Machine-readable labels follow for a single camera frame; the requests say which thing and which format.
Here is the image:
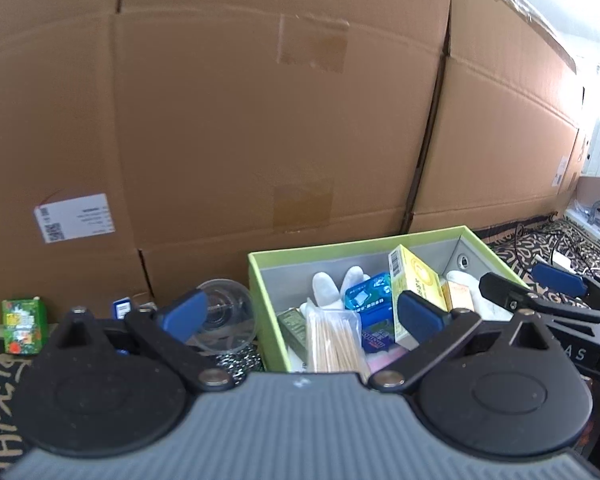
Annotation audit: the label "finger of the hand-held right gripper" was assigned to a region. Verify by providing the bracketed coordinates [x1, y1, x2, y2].
[530, 261, 600, 311]
[479, 272, 600, 325]

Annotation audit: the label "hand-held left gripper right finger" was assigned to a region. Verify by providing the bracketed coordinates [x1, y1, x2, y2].
[372, 290, 556, 393]

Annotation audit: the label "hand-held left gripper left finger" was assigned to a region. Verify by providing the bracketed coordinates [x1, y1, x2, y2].
[47, 290, 233, 393]

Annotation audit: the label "pale yellow barcode box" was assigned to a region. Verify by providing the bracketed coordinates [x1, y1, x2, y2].
[388, 244, 448, 351]

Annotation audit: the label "small orange box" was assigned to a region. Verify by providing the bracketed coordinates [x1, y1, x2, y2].
[440, 280, 473, 313]

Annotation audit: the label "blue tissue pack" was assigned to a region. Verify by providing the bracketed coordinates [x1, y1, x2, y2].
[344, 272, 398, 356]

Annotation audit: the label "light green box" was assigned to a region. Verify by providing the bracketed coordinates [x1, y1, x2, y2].
[247, 225, 531, 375]

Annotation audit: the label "cotton swab pack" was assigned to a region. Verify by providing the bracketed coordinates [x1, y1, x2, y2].
[300, 300, 372, 376]

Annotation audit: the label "olive green box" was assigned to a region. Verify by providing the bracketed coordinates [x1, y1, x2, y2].
[277, 309, 308, 361]

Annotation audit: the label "clear plastic cup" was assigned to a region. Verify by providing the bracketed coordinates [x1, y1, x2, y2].
[187, 279, 258, 353]

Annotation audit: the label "pink soft item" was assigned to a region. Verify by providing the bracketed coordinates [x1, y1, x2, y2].
[367, 347, 406, 373]

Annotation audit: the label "white gloves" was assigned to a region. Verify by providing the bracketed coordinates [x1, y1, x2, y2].
[312, 266, 371, 311]

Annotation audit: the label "small cardboard box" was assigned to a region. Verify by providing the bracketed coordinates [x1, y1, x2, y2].
[575, 175, 600, 211]

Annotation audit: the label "white shipping label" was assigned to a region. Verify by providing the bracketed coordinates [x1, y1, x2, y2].
[34, 194, 116, 244]

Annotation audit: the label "large plain cardboard box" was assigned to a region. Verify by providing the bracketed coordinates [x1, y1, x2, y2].
[407, 0, 588, 235]

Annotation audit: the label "small floral green box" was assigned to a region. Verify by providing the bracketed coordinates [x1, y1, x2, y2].
[1, 297, 48, 356]

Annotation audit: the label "large cardboard box with label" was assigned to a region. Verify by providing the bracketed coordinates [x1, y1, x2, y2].
[0, 0, 455, 326]

